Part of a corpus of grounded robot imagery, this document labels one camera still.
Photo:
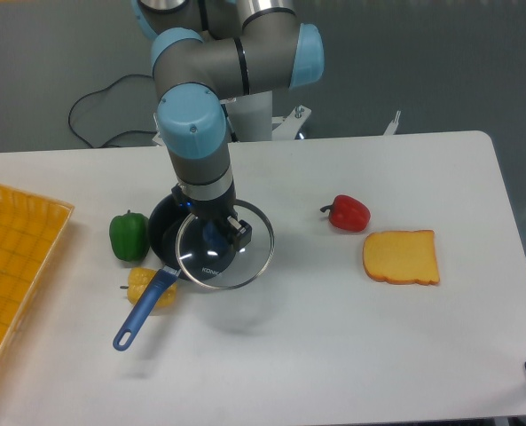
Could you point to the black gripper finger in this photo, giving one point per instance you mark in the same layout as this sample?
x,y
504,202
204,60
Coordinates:
x,y
236,232

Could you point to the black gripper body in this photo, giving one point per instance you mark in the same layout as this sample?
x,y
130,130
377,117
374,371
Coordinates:
x,y
217,209

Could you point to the round glass pan lid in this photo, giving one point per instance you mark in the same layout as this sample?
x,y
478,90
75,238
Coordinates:
x,y
248,263

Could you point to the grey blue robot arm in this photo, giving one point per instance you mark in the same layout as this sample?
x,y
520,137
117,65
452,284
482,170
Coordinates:
x,y
205,52

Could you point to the blue frying pan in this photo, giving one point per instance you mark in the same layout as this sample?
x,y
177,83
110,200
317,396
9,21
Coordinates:
x,y
202,253

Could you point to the green bell pepper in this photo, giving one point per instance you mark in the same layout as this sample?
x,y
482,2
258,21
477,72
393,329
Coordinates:
x,y
128,237

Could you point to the yellow bell pepper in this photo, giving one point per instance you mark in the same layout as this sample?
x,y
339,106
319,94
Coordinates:
x,y
138,280

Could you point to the red bell pepper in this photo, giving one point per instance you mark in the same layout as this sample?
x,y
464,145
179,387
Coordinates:
x,y
347,213

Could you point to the toast bread slice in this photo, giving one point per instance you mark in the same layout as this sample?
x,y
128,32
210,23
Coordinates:
x,y
401,257

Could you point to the yellow plastic basket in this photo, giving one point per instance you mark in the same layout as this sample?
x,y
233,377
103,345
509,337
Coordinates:
x,y
30,228

